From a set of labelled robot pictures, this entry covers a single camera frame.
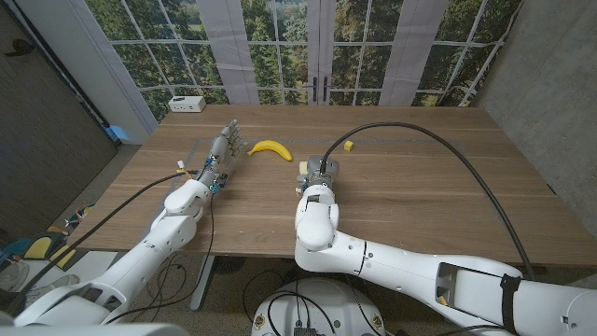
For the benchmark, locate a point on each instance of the small yellow cube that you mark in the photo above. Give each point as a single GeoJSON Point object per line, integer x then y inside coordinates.
{"type": "Point", "coordinates": [349, 146]}

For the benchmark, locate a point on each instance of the printed window backdrop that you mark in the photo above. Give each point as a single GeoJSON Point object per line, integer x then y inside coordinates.
{"type": "Point", "coordinates": [280, 46]}

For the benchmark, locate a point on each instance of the pale yellow sponge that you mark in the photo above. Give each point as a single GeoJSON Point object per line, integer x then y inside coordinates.
{"type": "Point", "coordinates": [303, 167]}

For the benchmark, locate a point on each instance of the white power box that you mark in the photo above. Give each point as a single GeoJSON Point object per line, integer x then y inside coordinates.
{"type": "Point", "coordinates": [186, 103]}

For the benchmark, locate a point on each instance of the grey shoe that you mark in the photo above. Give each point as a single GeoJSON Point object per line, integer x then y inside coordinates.
{"type": "Point", "coordinates": [53, 287]}
{"type": "Point", "coordinates": [13, 275]}

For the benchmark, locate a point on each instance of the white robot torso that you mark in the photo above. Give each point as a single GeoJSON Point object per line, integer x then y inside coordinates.
{"type": "Point", "coordinates": [317, 308]}

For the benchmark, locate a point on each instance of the grey table leg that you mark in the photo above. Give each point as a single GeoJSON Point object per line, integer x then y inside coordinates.
{"type": "Point", "coordinates": [203, 280]}

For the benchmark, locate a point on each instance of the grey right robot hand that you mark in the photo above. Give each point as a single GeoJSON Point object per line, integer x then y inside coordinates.
{"type": "Point", "coordinates": [322, 173]}

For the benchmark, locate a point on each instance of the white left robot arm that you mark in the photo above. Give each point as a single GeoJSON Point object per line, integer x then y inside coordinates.
{"type": "Point", "coordinates": [172, 228]}

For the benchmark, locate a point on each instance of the dark perforated wall panel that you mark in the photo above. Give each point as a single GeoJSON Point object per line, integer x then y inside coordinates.
{"type": "Point", "coordinates": [42, 140]}

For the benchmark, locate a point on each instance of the yellow teal slipper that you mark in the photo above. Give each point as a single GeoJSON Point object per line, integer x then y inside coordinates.
{"type": "Point", "coordinates": [60, 256]}
{"type": "Point", "coordinates": [38, 247]}

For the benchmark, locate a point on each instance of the yellow toy banana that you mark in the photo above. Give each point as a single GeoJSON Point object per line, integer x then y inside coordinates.
{"type": "Point", "coordinates": [275, 147]}

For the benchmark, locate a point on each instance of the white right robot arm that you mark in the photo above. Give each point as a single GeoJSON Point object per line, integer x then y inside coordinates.
{"type": "Point", "coordinates": [396, 270]}

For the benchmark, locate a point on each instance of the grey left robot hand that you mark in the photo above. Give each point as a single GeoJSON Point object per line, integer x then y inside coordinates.
{"type": "Point", "coordinates": [225, 149]}

